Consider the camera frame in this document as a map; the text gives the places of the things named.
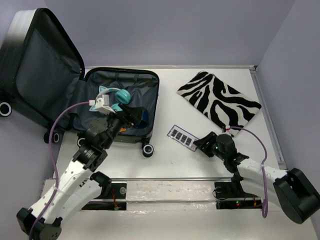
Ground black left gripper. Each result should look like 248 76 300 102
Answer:
102 103 146 149

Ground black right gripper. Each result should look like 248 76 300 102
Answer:
193 131 227 162

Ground teal cat-ear headphones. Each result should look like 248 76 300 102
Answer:
95 85 131 113

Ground zebra print fuzzy pouch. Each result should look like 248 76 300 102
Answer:
177 70 262 137

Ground black space-print kids suitcase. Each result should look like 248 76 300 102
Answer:
0 8 160 158

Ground dark blue cup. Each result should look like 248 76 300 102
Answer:
134 107 149 129

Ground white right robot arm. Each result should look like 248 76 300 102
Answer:
193 132 320 224

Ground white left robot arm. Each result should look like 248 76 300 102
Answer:
16 103 145 240

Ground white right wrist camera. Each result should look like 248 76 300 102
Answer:
221 125 231 133

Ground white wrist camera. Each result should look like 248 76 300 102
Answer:
89 94 113 115
221 125 231 133

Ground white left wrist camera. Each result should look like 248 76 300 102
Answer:
89 94 113 115

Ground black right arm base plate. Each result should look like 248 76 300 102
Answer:
212 181 262 210

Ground aluminium table edge rail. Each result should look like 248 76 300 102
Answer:
249 65 287 170

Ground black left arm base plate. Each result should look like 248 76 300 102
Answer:
82 181 127 211

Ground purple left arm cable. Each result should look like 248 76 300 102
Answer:
27 101 95 240

